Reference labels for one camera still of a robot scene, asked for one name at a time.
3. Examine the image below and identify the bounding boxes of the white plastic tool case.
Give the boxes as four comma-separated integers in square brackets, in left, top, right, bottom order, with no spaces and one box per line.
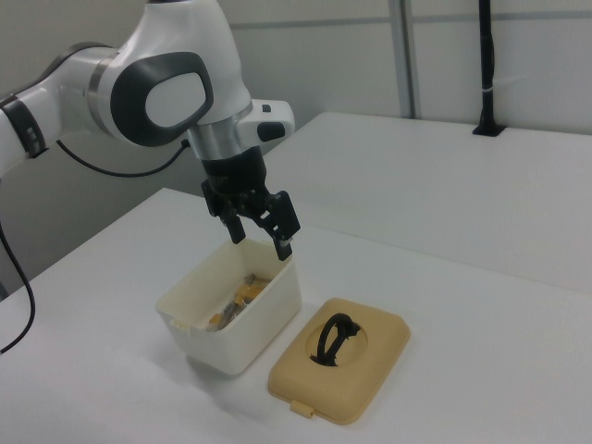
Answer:
[155,239,302,376]

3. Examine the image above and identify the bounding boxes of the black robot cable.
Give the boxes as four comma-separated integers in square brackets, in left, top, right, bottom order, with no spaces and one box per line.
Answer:
[0,138,191,355]

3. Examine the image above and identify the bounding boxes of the black lid handle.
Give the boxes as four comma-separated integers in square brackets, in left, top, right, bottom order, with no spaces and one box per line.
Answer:
[310,312,363,367]

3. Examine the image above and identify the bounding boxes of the tan plastic case lid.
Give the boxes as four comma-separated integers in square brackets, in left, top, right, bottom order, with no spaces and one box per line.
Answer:
[266,297,413,413]

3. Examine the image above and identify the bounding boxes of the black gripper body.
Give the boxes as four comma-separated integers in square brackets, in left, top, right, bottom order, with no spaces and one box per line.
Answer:
[199,146,272,217]

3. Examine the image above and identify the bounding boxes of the black mounting pole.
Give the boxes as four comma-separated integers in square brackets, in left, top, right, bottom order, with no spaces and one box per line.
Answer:
[471,0,506,138]

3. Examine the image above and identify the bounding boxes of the metal bit with yellow collar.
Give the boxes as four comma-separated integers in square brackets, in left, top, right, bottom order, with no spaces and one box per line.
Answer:
[233,272,272,307]

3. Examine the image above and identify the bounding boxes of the grey partition post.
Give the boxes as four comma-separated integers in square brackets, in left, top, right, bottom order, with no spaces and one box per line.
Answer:
[396,0,420,119]

